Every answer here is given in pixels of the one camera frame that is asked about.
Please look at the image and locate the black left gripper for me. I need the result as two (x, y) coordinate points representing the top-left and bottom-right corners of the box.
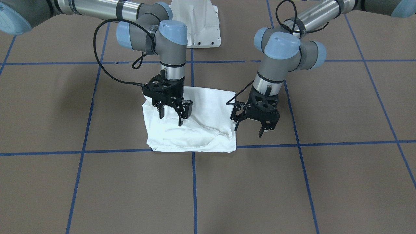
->
(230, 89), (280, 138)

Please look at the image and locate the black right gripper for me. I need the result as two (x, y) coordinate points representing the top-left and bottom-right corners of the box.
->
(142, 74), (193, 126)

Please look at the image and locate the white long-sleeve printed shirt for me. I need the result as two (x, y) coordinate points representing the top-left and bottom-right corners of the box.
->
(142, 86), (237, 153)

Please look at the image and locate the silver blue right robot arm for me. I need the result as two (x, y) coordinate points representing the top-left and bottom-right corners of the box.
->
(1, 0), (193, 126)

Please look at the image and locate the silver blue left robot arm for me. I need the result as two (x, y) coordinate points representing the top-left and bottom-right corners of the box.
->
(227, 0), (416, 137)

